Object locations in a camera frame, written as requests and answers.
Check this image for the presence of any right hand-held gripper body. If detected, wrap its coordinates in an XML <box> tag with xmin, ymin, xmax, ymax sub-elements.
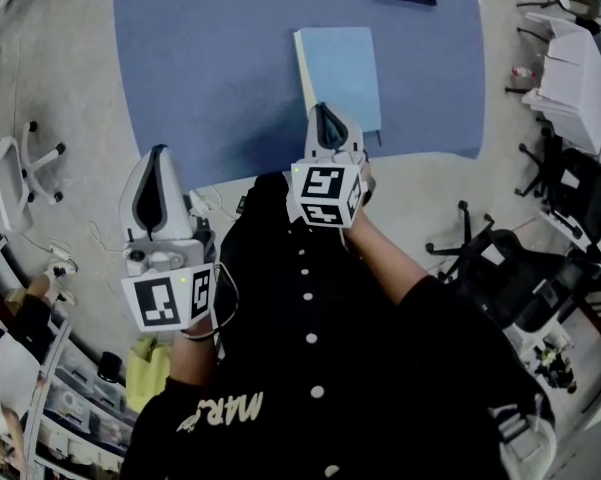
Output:
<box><xmin>285</xmin><ymin>147</ymin><xmax>376</xmax><ymax>230</ymax></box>

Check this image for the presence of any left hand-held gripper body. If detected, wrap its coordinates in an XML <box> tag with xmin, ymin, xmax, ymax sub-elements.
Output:
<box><xmin>120</xmin><ymin>217</ymin><xmax>219</xmax><ymax>334</ymax></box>

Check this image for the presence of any blue notebook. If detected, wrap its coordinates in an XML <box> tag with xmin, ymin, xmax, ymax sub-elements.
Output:
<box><xmin>293</xmin><ymin>26</ymin><xmax>384</xmax><ymax>147</ymax></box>

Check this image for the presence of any white grey shoulder bag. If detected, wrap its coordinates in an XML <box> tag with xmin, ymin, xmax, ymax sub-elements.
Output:
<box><xmin>487</xmin><ymin>402</ymin><xmax>559</xmax><ymax>480</ymax></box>

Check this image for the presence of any person's left forearm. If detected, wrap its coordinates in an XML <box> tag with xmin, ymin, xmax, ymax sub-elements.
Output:
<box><xmin>167</xmin><ymin>317</ymin><xmax>216</xmax><ymax>389</ymax></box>

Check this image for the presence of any person's right forearm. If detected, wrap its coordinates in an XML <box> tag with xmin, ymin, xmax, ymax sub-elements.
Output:
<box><xmin>342</xmin><ymin>202</ymin><xmax>431</xmax><ymax>307</ymax></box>

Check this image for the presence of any yellow green bag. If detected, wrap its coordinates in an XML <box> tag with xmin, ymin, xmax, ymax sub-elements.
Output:
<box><xmin>124</xmin><ymin>335</ymin><xmax>171</xmax><ymax>414</ymax></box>

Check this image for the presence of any black cylindrical container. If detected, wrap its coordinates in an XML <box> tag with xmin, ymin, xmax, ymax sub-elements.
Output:
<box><xmin>97</xmin><ymin>351</ymin><xmax>124</xmax><ymax>383</ymax></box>

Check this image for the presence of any white office chair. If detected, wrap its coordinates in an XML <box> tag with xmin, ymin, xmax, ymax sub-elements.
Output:
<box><xmin>0</xmin><ymin>120</ymin><xmax>67</xmax><ymax>234</ymax></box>

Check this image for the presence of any blue tablecloth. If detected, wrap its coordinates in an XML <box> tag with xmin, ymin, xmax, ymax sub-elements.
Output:
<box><xmin>112</xmin><ymin>0</ymin><xmax>486</xmax><ymax>189</ymax></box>

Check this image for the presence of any white storage shelf rack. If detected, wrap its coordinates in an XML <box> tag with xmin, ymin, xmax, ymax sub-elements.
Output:
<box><xmin>0</xmin><ymin>237</ymin><xmax>136</xmax><ymax>480</ymax></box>

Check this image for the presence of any person's black buttoned jacket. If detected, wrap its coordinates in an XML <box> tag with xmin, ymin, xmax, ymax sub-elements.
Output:
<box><xmin>119</xmin><ymin>172</ymin><xmax>556</xmax><ymax>480</ymax></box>

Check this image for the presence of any black office chair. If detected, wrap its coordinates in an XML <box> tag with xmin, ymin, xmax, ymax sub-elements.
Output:
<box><xmin>514</xmin><ymin>127</ymin><xmax>601</xmax><ymax>264</ymax></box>
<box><xmin>424</xmin><ymin>200</ymin><xmax>589</xmax><ymax>334</ymax></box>

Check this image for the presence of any white cloth covered table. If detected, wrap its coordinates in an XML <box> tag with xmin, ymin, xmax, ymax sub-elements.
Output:
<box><xmin>522</xmin><ymin>11</ymin><xmax>601</xmax><ymax>157</ymax></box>

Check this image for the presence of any thin wrist bracelet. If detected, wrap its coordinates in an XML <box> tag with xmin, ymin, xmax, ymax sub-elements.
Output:
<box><xmin>179</xmin><ymin>325</ymin><xmax>216</xmax><ymax>342</ymax></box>

